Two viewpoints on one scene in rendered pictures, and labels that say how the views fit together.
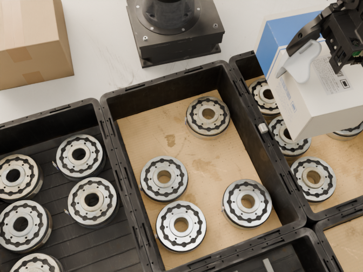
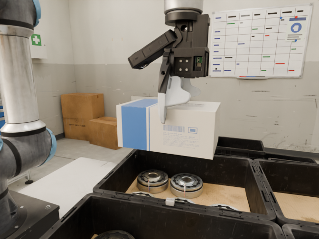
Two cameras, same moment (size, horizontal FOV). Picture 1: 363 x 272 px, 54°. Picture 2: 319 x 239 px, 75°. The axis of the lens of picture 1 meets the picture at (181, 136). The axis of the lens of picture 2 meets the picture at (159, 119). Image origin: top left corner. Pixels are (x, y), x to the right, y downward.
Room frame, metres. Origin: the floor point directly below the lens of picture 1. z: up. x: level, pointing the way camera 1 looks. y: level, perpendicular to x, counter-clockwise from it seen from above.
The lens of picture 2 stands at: (0.12, 0.16, 1.20)
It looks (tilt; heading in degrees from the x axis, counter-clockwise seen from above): 13 degrees down; 307
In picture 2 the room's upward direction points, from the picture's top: straight up
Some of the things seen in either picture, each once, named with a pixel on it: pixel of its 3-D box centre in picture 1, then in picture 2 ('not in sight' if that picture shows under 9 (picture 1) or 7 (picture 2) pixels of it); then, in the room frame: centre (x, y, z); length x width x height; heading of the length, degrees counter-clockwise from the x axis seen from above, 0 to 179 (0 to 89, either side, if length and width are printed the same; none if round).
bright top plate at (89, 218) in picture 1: (92, 200); not in sight; (0.19, 0.18, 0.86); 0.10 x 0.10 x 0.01
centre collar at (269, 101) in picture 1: (268, 94); not in sight; (0.46, -0.20, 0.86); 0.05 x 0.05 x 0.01
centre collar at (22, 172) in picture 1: (13, 175); not in sight; (0.23, 0.35, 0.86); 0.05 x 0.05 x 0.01
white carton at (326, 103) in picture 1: (311, 71); (170, 124); (0.37, -0.22, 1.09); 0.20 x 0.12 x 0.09; 18
